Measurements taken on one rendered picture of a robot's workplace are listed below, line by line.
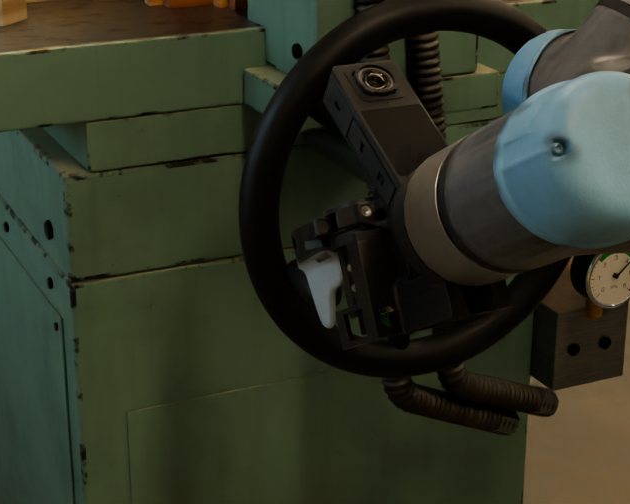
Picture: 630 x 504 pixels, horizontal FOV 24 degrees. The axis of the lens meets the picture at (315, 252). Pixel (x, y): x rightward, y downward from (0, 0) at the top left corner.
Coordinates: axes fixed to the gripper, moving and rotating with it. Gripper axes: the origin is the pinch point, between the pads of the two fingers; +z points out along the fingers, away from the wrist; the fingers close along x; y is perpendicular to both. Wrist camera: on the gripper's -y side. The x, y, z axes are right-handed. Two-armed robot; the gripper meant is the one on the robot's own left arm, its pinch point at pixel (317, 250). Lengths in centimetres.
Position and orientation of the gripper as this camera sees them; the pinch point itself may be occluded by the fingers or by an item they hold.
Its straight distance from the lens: 95.8
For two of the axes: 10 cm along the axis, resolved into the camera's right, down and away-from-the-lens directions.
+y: 2.1, 9.7, -1.1
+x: 9.1, -1.5, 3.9
